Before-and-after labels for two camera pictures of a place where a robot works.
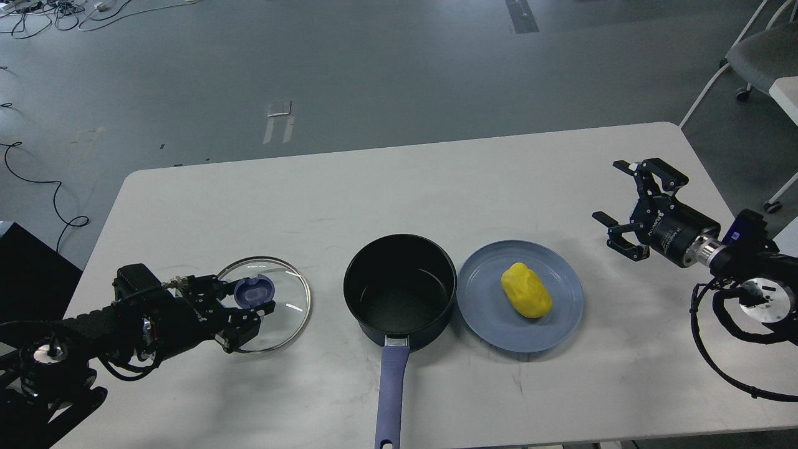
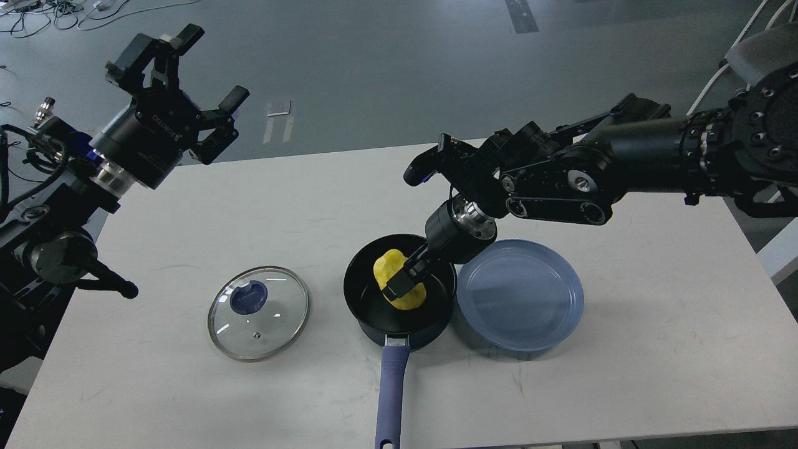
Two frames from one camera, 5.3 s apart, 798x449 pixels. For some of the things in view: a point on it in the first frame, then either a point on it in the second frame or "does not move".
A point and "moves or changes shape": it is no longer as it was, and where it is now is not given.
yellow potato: (525, 290) -> (384, 266)
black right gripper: (668, 225) -> (457, 231)
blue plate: (488, 312) does not move
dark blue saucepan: (400, 286) does not move
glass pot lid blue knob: (252, 291) moves or changes shape
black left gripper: (174, 325) -> (148, 139)
